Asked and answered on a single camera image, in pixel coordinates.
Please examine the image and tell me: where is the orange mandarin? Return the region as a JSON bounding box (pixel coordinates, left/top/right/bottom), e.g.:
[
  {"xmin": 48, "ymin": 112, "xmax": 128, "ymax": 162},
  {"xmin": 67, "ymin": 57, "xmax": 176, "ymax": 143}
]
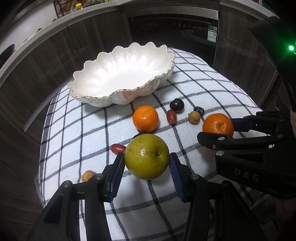
[
  {"xmin": 132, "ymin": 105, "xmax": 159, "ymax": 133},
  {"xmin": 202, "ymin": 113, "xmax": 234, "ymax": 136}
]

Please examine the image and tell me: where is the brown longan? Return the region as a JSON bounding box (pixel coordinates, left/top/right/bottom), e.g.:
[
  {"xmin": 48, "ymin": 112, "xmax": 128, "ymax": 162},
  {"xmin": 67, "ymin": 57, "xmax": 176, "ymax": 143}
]
[
  {"xmin": 188, "ymin": 111, "xmax": 201, "ymax": 124},
  {"xmin": 81, "ymin": 170, "xmax": 96, "ymax": 182}
]

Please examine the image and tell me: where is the red grape tomato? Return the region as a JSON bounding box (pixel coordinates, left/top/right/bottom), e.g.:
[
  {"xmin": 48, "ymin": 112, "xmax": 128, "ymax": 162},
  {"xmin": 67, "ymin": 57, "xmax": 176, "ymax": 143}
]
[
  {"xmin": 166, "ymin": 109, "xmax": 177, "ymax": 125},
  {"xmin": 110, "ymin": 144, "xmax": 126, "ymax": 155}
]

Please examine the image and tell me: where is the dark blueberry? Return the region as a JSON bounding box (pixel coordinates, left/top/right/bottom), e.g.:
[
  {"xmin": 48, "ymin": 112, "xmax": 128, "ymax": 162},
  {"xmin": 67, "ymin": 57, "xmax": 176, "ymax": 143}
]
[{"xmin": 193, "ymin": 106, "xmax": 205, "ymax": 116}]

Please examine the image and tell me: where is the green apple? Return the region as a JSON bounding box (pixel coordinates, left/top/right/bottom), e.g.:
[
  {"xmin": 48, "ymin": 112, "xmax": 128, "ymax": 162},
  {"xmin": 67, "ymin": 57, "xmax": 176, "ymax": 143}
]
[{"xmin": 124, "ymin": 133, "xmax": 170, "ymax": 180}]

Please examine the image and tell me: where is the dark plum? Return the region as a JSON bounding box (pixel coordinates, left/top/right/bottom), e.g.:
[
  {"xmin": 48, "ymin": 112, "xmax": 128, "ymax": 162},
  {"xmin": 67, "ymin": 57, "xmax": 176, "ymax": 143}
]
[
  {"xmin": 170, "ymin": 98, "xmax": 185, "ymax": 113},
  {"xmin": 133, "ymin": 132, "xmax": 146, "ymax": 139}
]

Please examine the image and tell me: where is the white checked tablecloth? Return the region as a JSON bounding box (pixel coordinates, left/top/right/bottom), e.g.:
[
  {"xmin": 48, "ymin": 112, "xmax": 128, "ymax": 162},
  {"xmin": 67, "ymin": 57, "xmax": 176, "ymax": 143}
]
[{"xmin": 39, "ymin": 50, "xmax": 259, "ymax": 240}]

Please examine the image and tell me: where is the white scalloped ceramic bowl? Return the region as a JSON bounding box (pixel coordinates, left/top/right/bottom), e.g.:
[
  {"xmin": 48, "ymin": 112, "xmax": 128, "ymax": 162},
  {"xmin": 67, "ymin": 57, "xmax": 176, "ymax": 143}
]
[{"xmin": 67, "ymin": 42, "xmax": 175, "ymax": 108}]

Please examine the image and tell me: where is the green energy label sticker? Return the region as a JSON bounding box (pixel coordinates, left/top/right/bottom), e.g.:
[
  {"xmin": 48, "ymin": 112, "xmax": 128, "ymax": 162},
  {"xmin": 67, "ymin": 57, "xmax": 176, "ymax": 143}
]
[{"xmin": 207, "ymin": 25, "xmax": 218, "ymax": 43}]

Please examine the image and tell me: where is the built-in black dishwasher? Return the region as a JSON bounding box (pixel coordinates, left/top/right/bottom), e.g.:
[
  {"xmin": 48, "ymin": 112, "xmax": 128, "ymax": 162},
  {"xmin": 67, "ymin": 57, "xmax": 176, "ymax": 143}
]
[{"xmin": 126, "ymin": 6, "xmax": 219, "ymax": 66}]

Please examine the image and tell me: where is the black wok pan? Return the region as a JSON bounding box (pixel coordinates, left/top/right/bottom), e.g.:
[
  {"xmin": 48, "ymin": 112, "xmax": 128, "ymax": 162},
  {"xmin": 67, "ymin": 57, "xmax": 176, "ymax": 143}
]
[{"xmin": 1, "ymin": 44, "xmax": 15, "ymax": 62}]

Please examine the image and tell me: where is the yellow cap bottle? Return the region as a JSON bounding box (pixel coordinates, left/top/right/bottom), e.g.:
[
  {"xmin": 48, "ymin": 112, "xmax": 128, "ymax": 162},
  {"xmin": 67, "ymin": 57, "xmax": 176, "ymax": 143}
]
[{"xmin": 75, "ymin": 3, "xmax": 82, "ymax": 11}]

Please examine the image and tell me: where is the black spice rack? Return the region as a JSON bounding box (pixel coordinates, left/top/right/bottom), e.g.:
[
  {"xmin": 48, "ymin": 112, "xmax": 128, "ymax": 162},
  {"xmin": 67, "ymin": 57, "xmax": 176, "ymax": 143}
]
[{"xmin": 53, "ymin": 0, "xmax": 76, "ymax": 18}]

